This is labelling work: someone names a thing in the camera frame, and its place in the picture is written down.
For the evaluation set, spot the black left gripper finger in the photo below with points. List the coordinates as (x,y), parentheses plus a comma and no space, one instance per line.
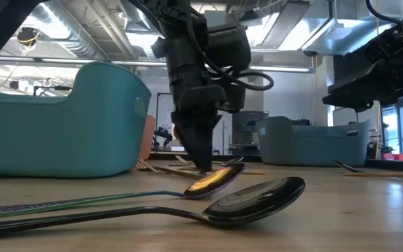
(180,134)
(201,140)

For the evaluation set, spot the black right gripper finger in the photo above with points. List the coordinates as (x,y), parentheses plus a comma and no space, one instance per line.
(359,91)

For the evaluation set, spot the silver utensil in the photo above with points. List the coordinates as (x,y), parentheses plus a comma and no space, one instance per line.
(184,160)

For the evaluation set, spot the dark small spoon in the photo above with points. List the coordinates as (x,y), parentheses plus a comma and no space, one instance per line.
(233,161)

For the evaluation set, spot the rainbow iridescent spoon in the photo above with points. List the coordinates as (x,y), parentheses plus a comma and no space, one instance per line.
(215,180)

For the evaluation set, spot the gold fork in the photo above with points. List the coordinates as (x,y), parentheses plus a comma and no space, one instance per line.
(145,165)

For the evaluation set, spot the black utensil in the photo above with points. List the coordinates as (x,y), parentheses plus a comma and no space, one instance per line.
(348,168)

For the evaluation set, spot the large black spoon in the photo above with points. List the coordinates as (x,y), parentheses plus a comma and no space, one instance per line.
(257,203)

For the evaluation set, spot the long gold utensil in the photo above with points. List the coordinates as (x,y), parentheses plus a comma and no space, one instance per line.
(390,174)

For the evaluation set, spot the teal plastic bin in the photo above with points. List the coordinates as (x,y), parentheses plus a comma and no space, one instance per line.
(65,140)

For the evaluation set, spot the black background robot arm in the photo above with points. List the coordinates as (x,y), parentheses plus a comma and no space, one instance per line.
(163,134)

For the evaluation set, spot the person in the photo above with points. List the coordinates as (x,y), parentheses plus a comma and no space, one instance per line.
(176,133)

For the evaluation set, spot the orange plastic bin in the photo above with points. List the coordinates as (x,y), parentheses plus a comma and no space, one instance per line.
(148,140)

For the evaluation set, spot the dark cabinet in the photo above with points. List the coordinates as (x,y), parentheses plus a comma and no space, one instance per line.
(247,133)

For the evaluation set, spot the black equipment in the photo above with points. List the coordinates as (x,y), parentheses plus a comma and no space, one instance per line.
(299,122)

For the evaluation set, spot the grey plastic bin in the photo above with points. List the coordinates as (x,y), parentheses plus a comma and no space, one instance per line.
(310,147)

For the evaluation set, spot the red box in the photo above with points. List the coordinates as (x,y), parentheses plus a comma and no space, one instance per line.
(397,157)

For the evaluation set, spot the long ceiling tube light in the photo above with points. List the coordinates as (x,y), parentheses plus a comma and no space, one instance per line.
(282,69)

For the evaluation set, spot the grey ceiling junction box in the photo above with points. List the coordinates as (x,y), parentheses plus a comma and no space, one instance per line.
(215,15)

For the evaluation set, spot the black gantry frame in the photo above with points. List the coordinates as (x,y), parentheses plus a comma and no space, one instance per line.
(157,115)

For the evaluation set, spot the black ceiling dome camera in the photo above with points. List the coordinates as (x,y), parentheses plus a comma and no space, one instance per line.
(310,53)

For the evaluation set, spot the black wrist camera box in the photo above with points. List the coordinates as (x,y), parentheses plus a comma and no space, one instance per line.
(229,45)

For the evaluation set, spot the large metal ventilation duct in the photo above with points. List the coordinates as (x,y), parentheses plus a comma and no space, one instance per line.
(320,35)

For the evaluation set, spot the silver spiral ceiling duct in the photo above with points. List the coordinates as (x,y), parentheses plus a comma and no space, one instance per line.
(82,45)

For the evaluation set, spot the black overhead rail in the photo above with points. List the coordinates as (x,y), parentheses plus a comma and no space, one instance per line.
(61,87)

